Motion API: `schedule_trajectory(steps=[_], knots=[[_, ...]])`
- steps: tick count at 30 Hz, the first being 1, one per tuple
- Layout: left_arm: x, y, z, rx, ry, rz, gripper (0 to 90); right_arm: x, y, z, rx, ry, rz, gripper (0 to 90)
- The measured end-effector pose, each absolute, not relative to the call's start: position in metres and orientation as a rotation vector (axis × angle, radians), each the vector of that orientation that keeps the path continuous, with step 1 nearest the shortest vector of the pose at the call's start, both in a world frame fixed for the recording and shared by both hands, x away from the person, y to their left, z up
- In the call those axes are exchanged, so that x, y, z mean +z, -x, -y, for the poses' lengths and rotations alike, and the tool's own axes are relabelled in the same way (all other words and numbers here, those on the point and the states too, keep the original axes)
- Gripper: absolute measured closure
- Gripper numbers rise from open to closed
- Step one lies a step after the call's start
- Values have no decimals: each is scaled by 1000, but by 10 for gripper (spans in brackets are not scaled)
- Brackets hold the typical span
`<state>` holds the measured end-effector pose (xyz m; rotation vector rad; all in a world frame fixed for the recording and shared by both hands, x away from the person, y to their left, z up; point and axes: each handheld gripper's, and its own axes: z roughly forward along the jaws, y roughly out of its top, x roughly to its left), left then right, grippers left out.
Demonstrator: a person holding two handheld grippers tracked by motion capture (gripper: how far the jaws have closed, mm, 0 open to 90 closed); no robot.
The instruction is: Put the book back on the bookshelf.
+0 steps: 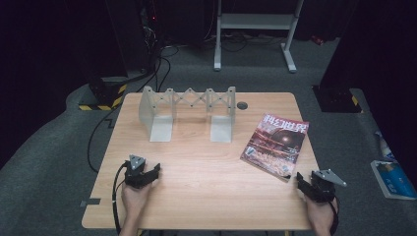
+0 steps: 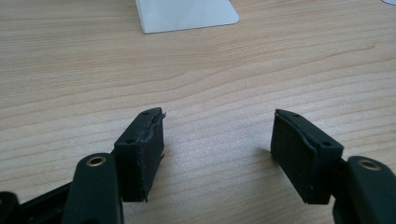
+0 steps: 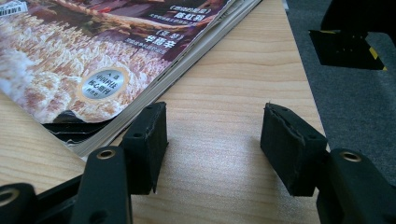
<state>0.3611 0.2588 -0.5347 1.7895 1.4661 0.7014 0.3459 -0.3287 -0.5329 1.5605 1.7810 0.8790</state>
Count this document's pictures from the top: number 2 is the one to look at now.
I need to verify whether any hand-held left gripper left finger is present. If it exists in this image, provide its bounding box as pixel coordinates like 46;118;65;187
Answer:
112;106;167;203

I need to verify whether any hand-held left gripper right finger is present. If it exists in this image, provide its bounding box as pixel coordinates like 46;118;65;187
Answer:
270;108;345;205

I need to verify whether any white expandable metal book rack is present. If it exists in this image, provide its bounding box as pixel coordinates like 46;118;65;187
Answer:
134;0;241;35

